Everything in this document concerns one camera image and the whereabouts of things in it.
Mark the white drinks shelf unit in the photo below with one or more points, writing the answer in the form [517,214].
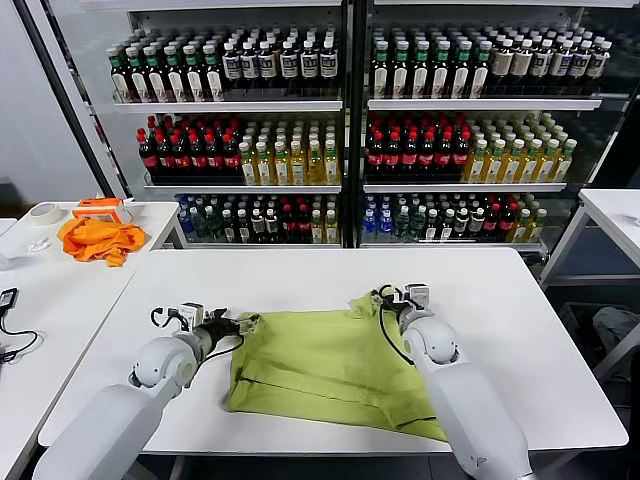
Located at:
[199,3]
[499,3]

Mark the green cap dark tea bottle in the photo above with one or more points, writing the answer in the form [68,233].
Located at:
[174,77]
[380,73]
[213,77]
[461,73]
[480,73]
[119,78]
[421,73]
[155,78]
[193,77]
[136,78]
[441,73]
[400,73]

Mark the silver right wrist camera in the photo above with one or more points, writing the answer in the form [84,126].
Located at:
[417,295]

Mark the black white label bottle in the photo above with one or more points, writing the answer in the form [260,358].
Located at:
[460,223]
[475,223]
[271,226]
[257,226]

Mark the clear green water bottle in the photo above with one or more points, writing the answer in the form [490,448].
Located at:
[212,223]
[415,224]
[400,224]
[199,223]

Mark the blue water bottle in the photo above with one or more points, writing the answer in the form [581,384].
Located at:
[185,222]
[368,226]
[385,226]

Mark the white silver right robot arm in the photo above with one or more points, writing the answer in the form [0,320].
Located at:
[465,400]

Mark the white cap dark drink bottle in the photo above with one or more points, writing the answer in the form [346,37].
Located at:
[227,227]
[430,227]
[445,227]
[242,227]

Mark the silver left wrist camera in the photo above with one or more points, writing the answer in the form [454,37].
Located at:
[192,314]

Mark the grey green fabric bundle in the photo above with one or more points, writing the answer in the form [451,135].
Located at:
[616,326]

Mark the light green t-shirt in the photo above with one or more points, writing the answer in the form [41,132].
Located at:
[320,360]

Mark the crumpled orange cloth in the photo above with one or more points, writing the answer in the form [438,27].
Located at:
[94,241]

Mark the small white crumpled object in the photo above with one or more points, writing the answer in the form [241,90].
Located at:
[40,243]

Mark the black floor crate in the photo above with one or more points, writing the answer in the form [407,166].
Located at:
[574,323]

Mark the beige label dark bottle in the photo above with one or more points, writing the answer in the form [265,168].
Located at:
[521,63]
[502,63]

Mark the white side table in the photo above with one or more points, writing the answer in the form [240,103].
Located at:
[59,308]
[614,208]

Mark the red cap cola bottle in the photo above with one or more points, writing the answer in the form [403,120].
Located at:
[409,156]
[231,157]
[288,226]
[460,156]
[214,157]
[426,156]
[375,156]
[180,157]
[491,222]
[443,156]
[392,156]
[147,156]
[303,226]
[506,222]
[163,157]
[198,157]

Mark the beige masking tape roll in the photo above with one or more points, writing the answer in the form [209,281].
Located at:
[49,221]

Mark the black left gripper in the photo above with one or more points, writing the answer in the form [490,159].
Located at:
[220,331]

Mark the blue label dark bottle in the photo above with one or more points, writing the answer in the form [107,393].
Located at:
[231,66]
[249,66]
[307,65]
[540,63]
[597,63]
[267,66]
[327,64]
[579,63]
[288,65]
[560,63]

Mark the white shelf board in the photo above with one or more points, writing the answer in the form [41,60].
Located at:
[449,245]
[224,106]
[479,104]
[464,187]
[259,245]
[239,188]

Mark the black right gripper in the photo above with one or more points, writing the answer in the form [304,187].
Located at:
[395,302]

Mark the large white work table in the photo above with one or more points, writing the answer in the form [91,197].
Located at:
[189,278]

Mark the yellow tea bottle white cap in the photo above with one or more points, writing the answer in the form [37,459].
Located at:
[492,166]
[281,168]
[247,168]
[297,168]
[528,166]
[520,228]
[510,166]
[330,228]
[331,166]
[535,228]
[263,168]
[474,166]
[316,228]
[562,166]
[314,167]
[546,166]

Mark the orange and white box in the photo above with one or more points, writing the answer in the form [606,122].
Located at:
[99,208]

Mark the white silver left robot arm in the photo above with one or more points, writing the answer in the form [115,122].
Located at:
[100,425]

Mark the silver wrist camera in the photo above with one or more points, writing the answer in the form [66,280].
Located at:
[417,295]
[192,314]

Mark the black slanted pole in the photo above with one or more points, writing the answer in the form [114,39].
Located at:
[64,83]

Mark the black power adapter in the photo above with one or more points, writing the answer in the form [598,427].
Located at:
[8,296]

